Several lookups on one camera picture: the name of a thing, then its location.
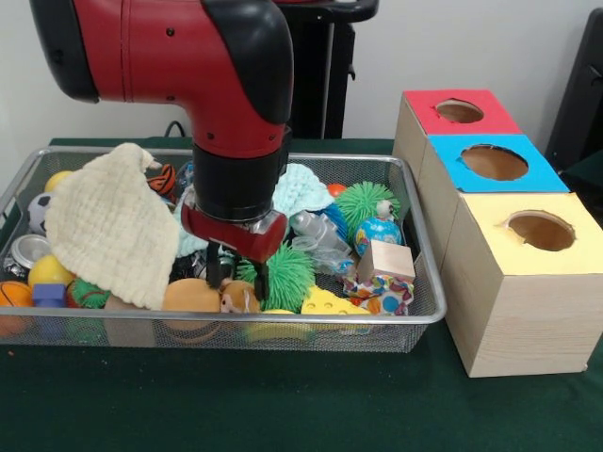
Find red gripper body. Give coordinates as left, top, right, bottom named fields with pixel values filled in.
left=180, top=188, right=288, bottom=266

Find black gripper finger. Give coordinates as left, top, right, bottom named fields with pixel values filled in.
left=252, top=259, right=271, bottom=303
left=206, top=242, right=226, bottom=289

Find brown plush monkey toy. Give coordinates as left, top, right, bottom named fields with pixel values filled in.
left=219, top=280, right=261, bottom=315

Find plain green spiky ball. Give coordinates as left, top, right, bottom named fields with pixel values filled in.
left=236, top=241, right=318, bottom=314

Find green spiky ball with eyes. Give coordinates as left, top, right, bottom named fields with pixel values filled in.
left=334, top=182, right=402, bottom=236

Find clear mesh bin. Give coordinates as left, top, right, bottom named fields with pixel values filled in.
left=0, top=144, right=448, bottom=352

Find wooden box with three holes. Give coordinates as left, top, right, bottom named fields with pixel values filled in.
left=393, top=89, right=603, bottom=379

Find mint green muslin cloth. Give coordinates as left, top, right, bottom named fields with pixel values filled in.
left=173, top=163, right=334, bottom=259

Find blue spiky ball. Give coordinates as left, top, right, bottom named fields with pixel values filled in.
left=322, top=205, right=350, bottom=236

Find cream muslin cloth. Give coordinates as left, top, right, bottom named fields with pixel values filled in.
left=43, top=142, right=182, bottom=310

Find blue globe ball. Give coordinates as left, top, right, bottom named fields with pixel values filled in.
left=355, top=217, right=404, bottom=257

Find dark green tablecloth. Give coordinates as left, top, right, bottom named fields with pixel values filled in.
left=0, top=137, right=603, bottom=452

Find plain wooden block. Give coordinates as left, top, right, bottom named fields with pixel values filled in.
left=357, top=239, right=416, bottom=284

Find dark green side table cloth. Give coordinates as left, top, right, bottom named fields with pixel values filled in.
left=562, top=151, right=603, bottom=227

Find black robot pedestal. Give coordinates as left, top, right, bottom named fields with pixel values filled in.
left=278, top=0, right=383, bottom=140

